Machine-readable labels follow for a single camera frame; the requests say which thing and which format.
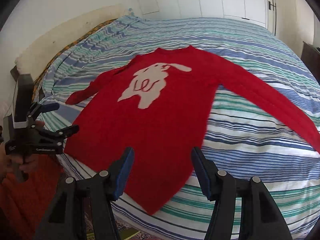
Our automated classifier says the dark wooden nightstand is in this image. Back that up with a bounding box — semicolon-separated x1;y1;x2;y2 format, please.
301;42;320;82

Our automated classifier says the cream padded headboard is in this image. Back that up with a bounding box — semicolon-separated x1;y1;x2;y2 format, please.
10;4;133;80

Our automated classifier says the orange patterned bedsheet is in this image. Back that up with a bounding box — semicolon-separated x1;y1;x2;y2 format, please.
34;18;118;91

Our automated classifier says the blue green striped bedspread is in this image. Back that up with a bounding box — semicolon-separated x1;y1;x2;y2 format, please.
40;16;319;239

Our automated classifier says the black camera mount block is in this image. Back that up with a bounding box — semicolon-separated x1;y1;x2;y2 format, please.
12;74;34;128

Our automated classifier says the patterned red rug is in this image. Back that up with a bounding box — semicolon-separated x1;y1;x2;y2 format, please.
83;202;161;240

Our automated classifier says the red sweater with white rabbit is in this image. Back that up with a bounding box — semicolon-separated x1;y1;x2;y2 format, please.
64;46;319;214

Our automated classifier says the orange red blanket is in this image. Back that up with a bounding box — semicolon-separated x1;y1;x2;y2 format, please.
1;155;63;239

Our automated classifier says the green book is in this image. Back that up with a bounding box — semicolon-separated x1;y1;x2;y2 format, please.
119;228;140;240

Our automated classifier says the person's left hand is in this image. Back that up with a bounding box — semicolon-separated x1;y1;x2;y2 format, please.
1;137;39;181

